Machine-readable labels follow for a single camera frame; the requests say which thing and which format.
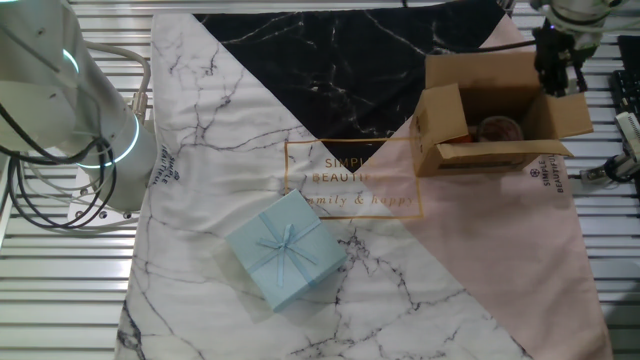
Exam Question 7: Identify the light blue gift box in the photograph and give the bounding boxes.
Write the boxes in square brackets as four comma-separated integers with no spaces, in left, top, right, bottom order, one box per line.
[224,188,349,313]

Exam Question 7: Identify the black keyboard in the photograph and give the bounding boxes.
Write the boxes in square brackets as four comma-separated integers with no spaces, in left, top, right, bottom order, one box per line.
[608,34,640,119]

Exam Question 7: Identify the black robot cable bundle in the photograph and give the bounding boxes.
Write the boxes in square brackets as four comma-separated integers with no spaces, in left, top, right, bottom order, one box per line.
[0,102,117,232]

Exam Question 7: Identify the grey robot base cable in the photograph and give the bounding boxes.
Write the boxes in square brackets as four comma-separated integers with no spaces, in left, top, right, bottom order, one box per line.
[84,42,152,124]

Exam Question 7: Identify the small silver camera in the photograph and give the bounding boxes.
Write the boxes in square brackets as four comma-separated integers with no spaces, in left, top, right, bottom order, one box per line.
[614,111,640,161]

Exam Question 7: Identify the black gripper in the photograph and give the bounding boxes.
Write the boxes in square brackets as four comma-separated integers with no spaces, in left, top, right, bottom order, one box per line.
[533,22,589,98]

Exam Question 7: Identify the marble pattern tablecloth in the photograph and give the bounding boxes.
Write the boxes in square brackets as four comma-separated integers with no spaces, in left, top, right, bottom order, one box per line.
[113,0,615,360]

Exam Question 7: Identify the brown cardboard box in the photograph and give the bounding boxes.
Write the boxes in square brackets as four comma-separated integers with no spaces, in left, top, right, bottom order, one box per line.
[409,51,595,178]

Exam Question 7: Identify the silver cable connector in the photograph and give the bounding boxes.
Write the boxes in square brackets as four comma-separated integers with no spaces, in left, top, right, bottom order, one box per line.
[579,153,640,184]

